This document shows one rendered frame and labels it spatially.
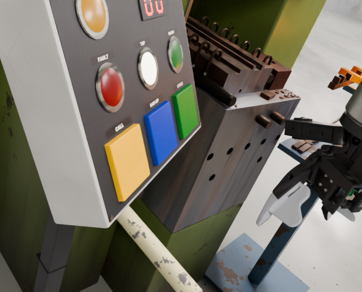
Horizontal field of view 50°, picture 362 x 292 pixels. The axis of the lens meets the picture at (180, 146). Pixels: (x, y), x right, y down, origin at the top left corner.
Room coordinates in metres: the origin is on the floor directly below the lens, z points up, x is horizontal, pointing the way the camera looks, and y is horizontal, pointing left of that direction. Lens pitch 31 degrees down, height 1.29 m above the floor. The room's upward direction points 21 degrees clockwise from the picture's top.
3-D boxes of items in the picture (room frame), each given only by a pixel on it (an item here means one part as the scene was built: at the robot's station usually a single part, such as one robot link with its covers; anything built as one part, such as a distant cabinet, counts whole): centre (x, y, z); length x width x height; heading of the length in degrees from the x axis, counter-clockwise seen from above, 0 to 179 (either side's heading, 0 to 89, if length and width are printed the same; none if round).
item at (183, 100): (0.59, 0.02, 1.01); 0.07 x 0.05 x 0.07; 169
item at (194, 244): (1.19, 0.04, 0.23); 0.56 x 0.38 x 0.47; 54
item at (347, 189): (0.49, -0.22, 1.07); 0.09 x 0.08 x 0.12; 34
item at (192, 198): (1.19, 0.04, 0.69); 0.56 x 0.38 x 0.45; 54
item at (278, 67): (1.20, -0.16, 0.95); 0.12 x 0.09 x 0.07; 54
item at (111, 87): (0.40, 0.10, 1.09); 0.05 x 0.03 x 0.04; 144
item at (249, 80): (1.14, 0.06, 0.96); 0.42 x 0.20 x 0.09; 54
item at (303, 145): (1.44, -0.51, 0.74); 0.60 x 0.04 x 0.01; 151
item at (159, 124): (0.49, 0.04, 1.01); 0.07 x 0.05 x 0.07; 169
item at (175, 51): (0.60, 0.06, 1.09); 0.05 x 0.03 x 0.04; 144
